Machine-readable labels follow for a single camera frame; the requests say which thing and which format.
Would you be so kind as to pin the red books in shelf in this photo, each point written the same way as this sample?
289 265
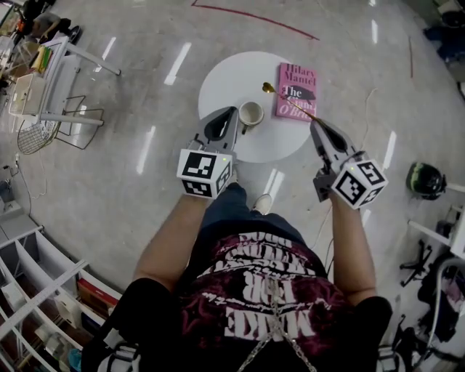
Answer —
94 296

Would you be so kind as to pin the pink book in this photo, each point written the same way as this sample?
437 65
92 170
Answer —
296 91

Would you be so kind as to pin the black bag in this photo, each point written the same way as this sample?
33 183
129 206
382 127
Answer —
441 298

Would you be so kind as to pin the stack of colourful folders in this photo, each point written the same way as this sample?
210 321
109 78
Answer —
41 58

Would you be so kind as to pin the white storage box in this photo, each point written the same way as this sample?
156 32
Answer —
27 94

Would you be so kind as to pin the person's left forearm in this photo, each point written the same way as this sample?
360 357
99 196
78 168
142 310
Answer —
170 243

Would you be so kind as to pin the white shelf unit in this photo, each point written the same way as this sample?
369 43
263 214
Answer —
40 283

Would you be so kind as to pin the white side desk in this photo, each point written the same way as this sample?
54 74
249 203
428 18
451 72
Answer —
441 232

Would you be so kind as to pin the gold spoon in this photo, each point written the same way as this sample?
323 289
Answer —
287 100

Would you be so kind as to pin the black office chair base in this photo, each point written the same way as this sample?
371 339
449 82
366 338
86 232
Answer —
417 263

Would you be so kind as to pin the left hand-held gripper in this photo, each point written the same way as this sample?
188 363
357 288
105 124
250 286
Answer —
203 170

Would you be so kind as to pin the person's right forearm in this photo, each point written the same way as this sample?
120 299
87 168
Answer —
352 250

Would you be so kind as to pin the white shoe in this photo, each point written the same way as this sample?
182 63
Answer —
263 203

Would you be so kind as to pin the cream ceramic cup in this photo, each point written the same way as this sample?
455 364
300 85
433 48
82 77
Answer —
251 113

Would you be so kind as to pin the blue jeans leg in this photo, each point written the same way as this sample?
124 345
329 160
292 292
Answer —
236 214

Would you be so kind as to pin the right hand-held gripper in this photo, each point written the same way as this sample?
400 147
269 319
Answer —
357 179

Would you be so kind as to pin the black and green helmet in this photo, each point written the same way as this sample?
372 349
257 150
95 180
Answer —
425 180

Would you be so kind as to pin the black printed t-shirt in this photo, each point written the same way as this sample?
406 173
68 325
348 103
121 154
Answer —
232 316

